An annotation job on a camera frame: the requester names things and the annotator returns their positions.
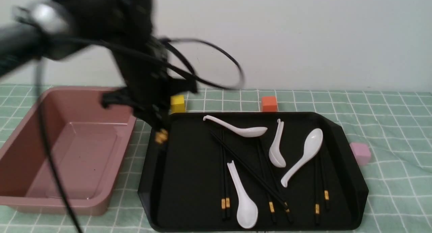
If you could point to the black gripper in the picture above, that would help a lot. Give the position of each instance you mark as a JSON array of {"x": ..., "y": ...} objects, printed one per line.
[{"x": 148, "y": 87}]

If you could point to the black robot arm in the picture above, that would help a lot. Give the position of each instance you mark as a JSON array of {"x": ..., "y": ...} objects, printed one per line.
[{"x": 56, "y": 29}]

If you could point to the yellow cube block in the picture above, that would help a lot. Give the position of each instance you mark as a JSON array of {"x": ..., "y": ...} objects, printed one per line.
[{"x": 178, "y": 104}]

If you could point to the pink plastic bin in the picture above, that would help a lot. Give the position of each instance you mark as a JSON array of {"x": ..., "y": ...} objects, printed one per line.
[{"x": 87, "y": 142}]

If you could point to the white ceramic spoon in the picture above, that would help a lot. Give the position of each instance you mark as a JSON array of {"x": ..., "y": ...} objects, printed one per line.
[
  {"x": 249, "y": 132},
  {"x": 247, "y": 210},
  {"x": 275, "y": 154},
  {"x": 312, "y": 145}
]

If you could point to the black plastic tray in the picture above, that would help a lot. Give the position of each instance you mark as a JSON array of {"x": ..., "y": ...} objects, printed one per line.
[{"x": 180, "y": 187}]

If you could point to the orange cube block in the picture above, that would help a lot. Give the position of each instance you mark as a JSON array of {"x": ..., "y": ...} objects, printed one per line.
[{"x": 269, "y": 104}]

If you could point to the pink cube block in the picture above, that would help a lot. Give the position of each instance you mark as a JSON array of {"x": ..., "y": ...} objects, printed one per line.
[{"x": 361, "y": 152}]

